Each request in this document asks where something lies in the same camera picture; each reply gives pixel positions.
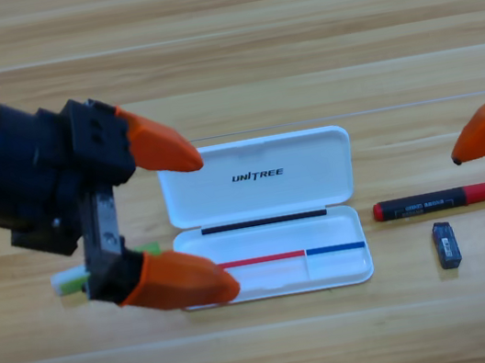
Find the black eraser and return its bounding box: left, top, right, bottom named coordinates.
left=429, top=218, right=466, bottom=272

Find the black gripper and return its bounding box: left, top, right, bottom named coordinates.
left=0, top=74, right=226, bottom=325

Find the white Unitree pencil case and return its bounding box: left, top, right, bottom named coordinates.
left=153, top=121, right=377, bottom=314

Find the red and black marker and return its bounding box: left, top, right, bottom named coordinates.
left=371, top=182, right=485, bottom=224

